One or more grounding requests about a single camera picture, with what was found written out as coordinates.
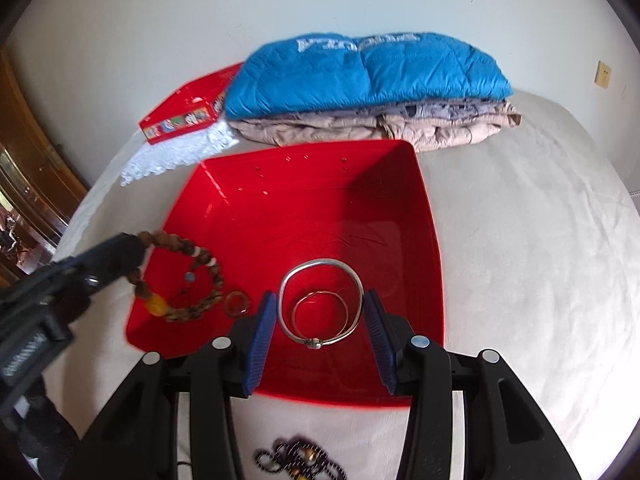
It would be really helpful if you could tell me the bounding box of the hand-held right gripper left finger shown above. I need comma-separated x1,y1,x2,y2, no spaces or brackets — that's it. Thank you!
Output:
90,291,278,480

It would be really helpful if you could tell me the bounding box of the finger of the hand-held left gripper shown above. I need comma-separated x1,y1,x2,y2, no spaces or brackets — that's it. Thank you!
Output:
62,232,151,293

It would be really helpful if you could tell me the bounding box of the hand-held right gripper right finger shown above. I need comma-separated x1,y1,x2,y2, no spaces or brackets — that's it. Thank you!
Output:
362,288,583,480

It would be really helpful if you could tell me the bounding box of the brown bead bracelet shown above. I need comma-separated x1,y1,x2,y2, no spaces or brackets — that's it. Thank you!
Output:
129,230,226,325

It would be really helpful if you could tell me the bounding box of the silver bangle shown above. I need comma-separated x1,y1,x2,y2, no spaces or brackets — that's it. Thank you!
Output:
278,258,364,351

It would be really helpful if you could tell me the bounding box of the black bead necklace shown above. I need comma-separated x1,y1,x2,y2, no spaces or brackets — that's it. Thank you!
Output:
252,437,351,480

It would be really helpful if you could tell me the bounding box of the large red box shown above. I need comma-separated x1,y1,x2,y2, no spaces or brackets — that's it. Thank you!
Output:
124,139,446,408

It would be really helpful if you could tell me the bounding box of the white lace cloth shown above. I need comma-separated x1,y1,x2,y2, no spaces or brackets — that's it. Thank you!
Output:
120,121,240,188

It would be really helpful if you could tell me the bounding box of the brown wooden cabinet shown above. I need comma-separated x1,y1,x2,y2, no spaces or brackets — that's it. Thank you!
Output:
0,45,91,286

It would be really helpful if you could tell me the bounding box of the beige floral quilt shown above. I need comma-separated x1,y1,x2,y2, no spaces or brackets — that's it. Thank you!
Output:
231,97,522,153

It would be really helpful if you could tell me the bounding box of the blue quilted jacket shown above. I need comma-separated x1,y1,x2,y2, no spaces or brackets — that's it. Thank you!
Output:
223,32,515,122

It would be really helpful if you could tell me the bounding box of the small brown ring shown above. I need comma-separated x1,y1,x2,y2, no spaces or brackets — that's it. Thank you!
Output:
224,291,253,317

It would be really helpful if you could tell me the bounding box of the thin wire bangle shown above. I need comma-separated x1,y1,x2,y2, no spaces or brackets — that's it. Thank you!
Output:
292,290,351,336

